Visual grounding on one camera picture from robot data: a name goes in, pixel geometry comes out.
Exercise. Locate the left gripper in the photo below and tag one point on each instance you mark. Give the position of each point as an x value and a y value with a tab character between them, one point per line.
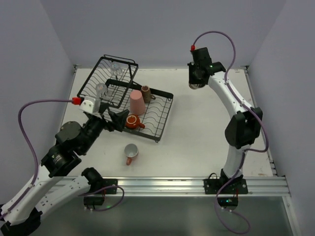
107	119

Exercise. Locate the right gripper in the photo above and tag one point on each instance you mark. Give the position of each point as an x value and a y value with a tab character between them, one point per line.
195	76

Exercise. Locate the white and brown cup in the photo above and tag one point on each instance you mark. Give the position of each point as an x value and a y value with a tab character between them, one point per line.
196	86

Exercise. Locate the red orange mug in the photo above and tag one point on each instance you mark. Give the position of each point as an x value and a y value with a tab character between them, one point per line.
133	122

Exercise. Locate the pink mug white inside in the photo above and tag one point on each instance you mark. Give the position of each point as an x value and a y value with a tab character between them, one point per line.
131	151

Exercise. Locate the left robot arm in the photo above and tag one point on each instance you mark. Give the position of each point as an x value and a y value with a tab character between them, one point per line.
23	214

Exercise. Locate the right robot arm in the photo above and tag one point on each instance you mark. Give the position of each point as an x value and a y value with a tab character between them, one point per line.
243	127

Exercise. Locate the clear glass near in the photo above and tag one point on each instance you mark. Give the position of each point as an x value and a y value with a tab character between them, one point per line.
102	90

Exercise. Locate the clear glass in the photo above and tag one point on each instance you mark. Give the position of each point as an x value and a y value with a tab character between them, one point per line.
115	69
102	90

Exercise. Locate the tall pink cup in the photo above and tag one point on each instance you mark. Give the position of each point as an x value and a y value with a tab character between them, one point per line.
137	104

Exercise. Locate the clear glass far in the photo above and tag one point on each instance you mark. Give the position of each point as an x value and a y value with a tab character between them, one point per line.
115	69

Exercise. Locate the left control box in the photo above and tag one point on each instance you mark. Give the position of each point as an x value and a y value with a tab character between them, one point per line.
92	202

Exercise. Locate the control box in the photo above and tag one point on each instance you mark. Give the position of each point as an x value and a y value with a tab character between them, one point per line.
92	202
229	203

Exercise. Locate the right control box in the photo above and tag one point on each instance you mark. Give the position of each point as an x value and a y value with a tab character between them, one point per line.
229	203

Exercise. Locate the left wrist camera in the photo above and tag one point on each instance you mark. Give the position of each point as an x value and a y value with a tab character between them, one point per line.
91	105

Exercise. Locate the black wire dish rack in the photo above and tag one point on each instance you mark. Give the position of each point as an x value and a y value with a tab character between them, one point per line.
120	88

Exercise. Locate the brown mug with handle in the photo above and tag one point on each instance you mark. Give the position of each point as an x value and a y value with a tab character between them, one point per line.
146	94

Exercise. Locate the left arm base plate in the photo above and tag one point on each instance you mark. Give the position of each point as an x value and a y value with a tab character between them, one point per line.
109	185

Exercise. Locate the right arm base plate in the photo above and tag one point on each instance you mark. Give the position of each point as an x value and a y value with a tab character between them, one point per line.
213	185

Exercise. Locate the aluminium mounting rail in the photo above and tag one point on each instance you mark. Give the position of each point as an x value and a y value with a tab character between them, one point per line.
176	207

